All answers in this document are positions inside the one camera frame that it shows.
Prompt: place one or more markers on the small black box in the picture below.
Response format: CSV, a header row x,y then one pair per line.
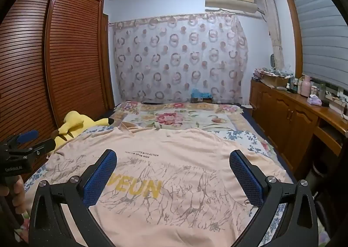
x,y
325,103

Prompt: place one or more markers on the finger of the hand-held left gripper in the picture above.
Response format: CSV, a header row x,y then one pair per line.
x,y
27,136
43,147

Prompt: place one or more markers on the wooden window frame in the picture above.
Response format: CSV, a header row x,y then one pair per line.
x,y
294,26

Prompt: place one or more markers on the purple tissue pack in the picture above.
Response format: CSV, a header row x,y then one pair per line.
x,y
314,100

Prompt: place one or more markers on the person's left hand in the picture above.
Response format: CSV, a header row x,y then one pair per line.
x,y
18,190

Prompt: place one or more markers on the blue plastic bag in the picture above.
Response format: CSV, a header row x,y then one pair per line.
x,y
201,92

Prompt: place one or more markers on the wooden louvered wardrobe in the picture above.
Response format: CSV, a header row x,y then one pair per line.
x,y
73,53

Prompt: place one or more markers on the circle-patterned sheer curtain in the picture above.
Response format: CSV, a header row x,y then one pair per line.
x,y
176,59

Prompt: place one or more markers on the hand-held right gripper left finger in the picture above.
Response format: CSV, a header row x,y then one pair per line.
x,y
100,179

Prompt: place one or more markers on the small white fan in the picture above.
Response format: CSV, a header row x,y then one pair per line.
x,y
272,60

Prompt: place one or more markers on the small white device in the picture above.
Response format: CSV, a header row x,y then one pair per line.
x,y
246,105

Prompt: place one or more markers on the peach printed T-shirt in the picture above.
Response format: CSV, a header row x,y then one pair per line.
x,y
174,181

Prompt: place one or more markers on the black chair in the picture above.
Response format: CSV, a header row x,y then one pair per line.
x,y
322,219

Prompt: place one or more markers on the row of toiletry bottles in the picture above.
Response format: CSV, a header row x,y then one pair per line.
x,y
295,85

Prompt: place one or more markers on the floral bed cover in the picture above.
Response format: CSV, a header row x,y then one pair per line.
x,y
283,164

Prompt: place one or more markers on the grey window blind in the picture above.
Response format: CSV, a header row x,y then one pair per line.
x,y
320,37

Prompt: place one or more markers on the pink bottle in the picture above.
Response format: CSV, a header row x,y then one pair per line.
x,y
306,88

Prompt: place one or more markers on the blue floral bedsheet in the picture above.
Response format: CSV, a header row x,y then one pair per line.
x,y
244,136

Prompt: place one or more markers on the yellow plush toy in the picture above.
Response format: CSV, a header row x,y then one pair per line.
x,y
73,123

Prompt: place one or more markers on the red floral blanket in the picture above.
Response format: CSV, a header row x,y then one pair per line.
x,y
168,119

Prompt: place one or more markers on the beige tied curtain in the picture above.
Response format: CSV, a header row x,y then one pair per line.
x,y
274,26

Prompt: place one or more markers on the wooden sideboard cabinet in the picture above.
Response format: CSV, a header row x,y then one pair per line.
x,y
285,116

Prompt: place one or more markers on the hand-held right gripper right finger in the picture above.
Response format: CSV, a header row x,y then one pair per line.
x,y
246,179

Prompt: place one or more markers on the open cardboard box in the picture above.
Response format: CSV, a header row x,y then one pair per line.
x,y
274,81

